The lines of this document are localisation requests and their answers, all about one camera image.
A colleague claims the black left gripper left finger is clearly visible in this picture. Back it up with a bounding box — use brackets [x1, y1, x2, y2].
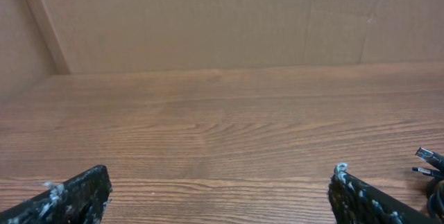
[1, 165, 112, 224]

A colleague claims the black USB cable bundle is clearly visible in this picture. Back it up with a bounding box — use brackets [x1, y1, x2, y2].
[411, 147, 444, 220]

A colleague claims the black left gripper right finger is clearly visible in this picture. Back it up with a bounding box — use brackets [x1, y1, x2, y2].
[327, 163, 441, 224]

